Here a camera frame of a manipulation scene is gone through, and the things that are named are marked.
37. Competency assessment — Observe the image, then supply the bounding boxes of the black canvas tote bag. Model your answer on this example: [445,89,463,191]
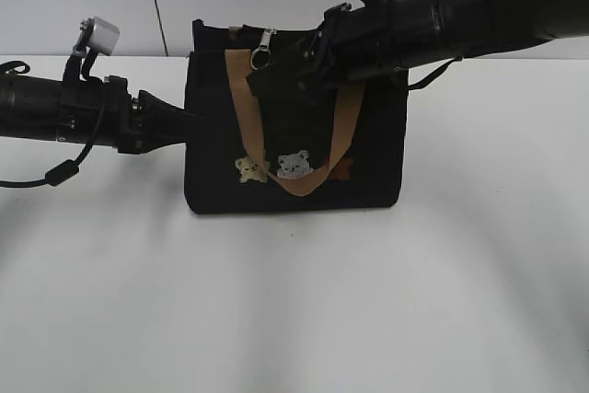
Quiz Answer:
[184,19,409,214]

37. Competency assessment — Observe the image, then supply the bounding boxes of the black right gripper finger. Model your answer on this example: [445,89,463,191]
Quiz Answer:
[247,58,322,99]

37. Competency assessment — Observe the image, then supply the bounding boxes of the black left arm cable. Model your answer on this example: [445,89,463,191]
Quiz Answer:
[0,98,105,190]

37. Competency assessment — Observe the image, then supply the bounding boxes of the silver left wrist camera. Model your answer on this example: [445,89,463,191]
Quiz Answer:
[72,17,121,58]

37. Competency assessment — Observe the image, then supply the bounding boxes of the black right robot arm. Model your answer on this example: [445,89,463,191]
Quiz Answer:
[248,0,588,97]

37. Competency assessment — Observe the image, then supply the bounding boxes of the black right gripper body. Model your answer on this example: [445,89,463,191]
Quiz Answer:
[301,2,406,89]

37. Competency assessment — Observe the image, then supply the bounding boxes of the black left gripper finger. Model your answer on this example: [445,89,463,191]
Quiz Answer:
[131,90,198,150]

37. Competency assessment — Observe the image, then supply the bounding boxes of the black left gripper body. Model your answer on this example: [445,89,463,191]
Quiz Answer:
[58,75,144,155]

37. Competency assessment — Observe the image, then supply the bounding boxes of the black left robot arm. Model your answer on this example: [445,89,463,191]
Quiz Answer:
[1,73,198,155]

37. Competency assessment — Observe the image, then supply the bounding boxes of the silver zipper pull with ring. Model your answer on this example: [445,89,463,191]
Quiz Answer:
[250,29,277,71]

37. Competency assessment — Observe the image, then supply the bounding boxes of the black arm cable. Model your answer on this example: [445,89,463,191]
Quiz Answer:
[404,55,464,91]
[0,98,105,190]

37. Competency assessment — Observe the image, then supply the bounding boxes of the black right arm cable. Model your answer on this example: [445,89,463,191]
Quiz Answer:
[404,55,464,91]

